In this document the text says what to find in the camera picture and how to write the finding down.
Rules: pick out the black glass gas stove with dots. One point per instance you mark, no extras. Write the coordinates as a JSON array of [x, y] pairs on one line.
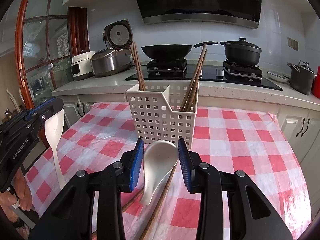
[[209, 73]]

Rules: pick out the white base cabinets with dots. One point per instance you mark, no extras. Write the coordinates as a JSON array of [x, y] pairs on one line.
[[287, 124]]

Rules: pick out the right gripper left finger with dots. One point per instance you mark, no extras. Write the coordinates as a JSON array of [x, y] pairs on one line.
[[123, 175]]

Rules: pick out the left hand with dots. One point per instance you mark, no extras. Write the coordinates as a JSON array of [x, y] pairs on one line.
[[22, 192]]

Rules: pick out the white small kitchen appliance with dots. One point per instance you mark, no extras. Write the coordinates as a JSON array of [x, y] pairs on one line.
[[81, 66]]

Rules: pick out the black range hood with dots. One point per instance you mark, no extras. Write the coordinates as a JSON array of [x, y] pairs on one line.
[[245, 13]]

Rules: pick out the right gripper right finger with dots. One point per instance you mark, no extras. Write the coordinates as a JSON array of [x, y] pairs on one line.
[[198, 175]]

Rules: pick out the small plate on counter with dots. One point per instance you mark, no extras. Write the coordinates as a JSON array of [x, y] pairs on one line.
[[276, 77]]

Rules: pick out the black lidded casserole pot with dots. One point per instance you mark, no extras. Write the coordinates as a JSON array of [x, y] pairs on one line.
[[242, 52]]

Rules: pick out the black wok with handle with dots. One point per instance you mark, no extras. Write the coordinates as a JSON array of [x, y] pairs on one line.
[[169, 52]]

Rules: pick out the white perforated plastic basket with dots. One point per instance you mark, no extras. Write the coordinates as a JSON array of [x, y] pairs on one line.
[[156, 111]]

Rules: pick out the white ceramic spoon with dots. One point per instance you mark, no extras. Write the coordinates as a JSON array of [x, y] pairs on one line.
[[160, 158], [53, 128]]

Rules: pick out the grey lidded stock pot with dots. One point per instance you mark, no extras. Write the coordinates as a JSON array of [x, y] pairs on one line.
[[302, 77]]

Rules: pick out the wall power socket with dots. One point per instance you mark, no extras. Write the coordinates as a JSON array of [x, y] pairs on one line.
[[293, 44]]

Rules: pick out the silver open rice cooker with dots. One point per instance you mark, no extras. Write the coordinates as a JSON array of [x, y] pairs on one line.
[[117, 56]]

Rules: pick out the red thermos jug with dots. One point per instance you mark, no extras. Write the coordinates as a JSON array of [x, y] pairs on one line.
[[316, 85]]

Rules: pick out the red framed glass door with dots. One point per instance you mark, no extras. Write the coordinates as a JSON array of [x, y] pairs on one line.
[[44, 35]]

